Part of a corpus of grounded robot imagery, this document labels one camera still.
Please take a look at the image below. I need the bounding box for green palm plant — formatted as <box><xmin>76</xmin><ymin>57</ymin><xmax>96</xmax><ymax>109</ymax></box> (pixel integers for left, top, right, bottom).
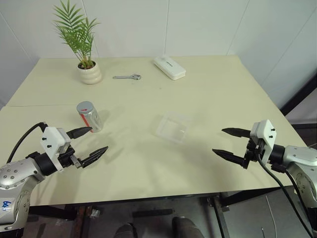
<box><xmin>52</xmin><ymin>0</ymin><xmax>101</xmax><ymax>69</ymax></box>

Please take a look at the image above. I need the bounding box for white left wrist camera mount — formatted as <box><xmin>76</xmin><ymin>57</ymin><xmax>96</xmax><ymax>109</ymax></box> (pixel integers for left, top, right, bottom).
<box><xmin>40</xmin><ymin>127</ymin><xmax>72</xmax><ymax>172</ymax></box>

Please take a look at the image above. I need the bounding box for black metal post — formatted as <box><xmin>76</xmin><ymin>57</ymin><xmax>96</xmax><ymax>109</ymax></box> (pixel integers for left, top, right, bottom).
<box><xmin>279</xmin><ymin>71</ymin><xmax>317</xmax><ymax>117</ymax></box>

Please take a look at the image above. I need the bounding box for silver adjustable wrench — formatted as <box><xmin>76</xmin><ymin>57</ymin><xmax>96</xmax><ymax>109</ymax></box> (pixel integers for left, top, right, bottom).
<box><xmin>112</xmin><ymin>73</ymin><xmax>142</xmax><ymax>81</ymax></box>

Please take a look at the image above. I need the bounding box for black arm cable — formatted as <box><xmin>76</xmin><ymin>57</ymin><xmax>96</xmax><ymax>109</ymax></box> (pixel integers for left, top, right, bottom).
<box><xmin>271</xmin><ymin>164</ymin><xmax>317</xmax><ymax>230</ymax></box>
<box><xmin>257</xmin><ymin>147</ymin><xmax>314</xmax><ymax>238</ymax></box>
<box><xmin>6</xmin><ymin>121</ymin><xmax>48</xmax><ymax>164</ymax></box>

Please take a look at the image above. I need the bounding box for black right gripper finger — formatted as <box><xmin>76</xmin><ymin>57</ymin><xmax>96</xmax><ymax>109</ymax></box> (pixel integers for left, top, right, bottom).
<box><xmin>221</xmin><ymin>127</ymin><xmax>253</xmax><ymax>139</ymax></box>
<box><xmin>212</xmin><ymin>148</ymin><xmax>249</xmax><ymax>170</ymax></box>

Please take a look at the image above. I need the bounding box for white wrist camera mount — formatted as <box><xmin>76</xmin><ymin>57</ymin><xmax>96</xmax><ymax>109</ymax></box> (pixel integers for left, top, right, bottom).
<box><xmin>250</xmin><ymin>119</ymin><xmax>277</xmax><ymax>166</ymax></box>
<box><xmin>40</xmin><ymin>127</ymin><xmax>72</xmax><ymax>172</ymax></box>

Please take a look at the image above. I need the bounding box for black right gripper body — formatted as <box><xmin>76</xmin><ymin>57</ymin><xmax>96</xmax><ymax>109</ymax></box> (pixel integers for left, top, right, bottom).
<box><xmin>243</xmin><ymin>137</ymin><xmax>264</xmax><ymax>162</ymax></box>

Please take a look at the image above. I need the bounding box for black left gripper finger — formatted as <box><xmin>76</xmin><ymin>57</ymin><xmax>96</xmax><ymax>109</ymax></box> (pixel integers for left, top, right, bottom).
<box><xmin>67</xmin><ymin>126</ymin><xmax>93</xmax><ymax>140</ymax></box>
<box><xmin>79</xmin><ymin>146</ymin><xmax>109</xmax><ymax>169</ymax></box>

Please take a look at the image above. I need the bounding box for dark rounded shape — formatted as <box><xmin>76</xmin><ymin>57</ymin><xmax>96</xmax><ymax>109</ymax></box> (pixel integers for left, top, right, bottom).
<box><xmin>115</xmin><ymin>222</ymin><xmax>138</xmax><ymax>238</ymax></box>
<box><xmin>171</xmin><ymin>216</ymin><xmax>200</xmax><ymax>238</ymax></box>

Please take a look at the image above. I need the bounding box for clear plastic container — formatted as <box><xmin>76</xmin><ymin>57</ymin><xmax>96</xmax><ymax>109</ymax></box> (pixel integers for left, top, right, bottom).
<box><xmin>155</xmin><ymin>111</ymin><xmax>194</xmax><ymax>145</ymax></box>

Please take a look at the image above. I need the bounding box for grey jar lid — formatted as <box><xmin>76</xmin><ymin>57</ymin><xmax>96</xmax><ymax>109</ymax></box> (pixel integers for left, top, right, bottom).
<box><xmin>76</xmin><ymin>101</ymin><xmax>93</xmax><ymax>117</ymax></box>

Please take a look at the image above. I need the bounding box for thin white floor wire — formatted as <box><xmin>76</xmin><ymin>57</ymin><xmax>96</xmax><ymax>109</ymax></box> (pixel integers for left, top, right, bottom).
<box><xmin>265</xmin><ymin>197</ymin><xmax>278</xmax><ymax>238</ymax></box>

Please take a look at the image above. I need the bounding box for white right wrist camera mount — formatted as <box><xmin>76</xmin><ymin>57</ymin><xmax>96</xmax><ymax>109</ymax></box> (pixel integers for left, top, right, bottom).
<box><xmin>250</xmin><ymin>119</ymin><xmax>277</xmax><ymax>166</ymax></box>

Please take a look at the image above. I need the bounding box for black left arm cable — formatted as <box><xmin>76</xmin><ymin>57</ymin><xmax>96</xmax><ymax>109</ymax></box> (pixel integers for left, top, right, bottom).
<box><xmin>6</xmin><ymin>121</ymin><xmax>48</xmax><ymax>164</ymax></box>

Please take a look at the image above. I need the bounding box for white rectangular case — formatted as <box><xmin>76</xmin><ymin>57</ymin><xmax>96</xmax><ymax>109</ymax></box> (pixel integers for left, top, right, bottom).
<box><xmin>152</xmin><ymin>56</ymin><xmax>187</xmax><ymax>81</ymax></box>

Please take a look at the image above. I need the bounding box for cream ribbed plant pot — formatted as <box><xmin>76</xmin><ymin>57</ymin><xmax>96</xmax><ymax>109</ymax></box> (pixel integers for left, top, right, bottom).
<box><xmin>76</xmin><ymin>60</ymin><xmax>103</xmax><ymax>85</ymax></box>

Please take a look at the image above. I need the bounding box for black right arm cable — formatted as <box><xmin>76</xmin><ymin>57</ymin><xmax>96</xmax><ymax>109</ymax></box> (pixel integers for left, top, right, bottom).
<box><xmin>271</xmin><ymin>164</ymin><xmax>317</xmax><ymax>230</ymax></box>
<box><xmin>257</xmin><ymin>147</ymin><xmax>314</xmax><ymax>238</ymax></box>

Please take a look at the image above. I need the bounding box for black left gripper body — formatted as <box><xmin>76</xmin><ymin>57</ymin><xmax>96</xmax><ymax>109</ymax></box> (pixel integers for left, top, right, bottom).
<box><xmin>58</xmin><ymin>146</ymin><xmax>84</xmax><ymax>170</ymax></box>

